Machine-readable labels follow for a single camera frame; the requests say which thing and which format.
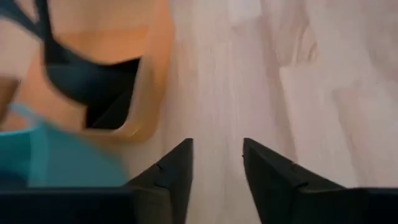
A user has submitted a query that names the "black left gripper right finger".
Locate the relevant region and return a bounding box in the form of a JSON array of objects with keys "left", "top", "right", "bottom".
[{"left": 242, "top": 138, "right": 398, "bottom": 224}]

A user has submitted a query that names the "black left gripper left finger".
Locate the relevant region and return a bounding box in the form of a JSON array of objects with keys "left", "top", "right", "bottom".
[{"left": 0, "top": 138, "right": 194, "bottom": 224}]

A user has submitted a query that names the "black plastic serving spoon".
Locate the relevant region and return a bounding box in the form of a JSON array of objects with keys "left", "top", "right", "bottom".
[{"left": 0, "top": 2, "right": 141, "bottom": 131}]

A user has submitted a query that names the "orange translucent plastic bin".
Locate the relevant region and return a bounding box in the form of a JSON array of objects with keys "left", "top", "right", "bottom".
[{"left": 0, "top": 0, "right": 175, "bottom": 146}]

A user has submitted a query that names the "light teal plastic bin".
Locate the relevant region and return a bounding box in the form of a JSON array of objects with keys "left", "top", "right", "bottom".
[{"left": 0, "top": 104, "right": 130, "bottom": 188}]

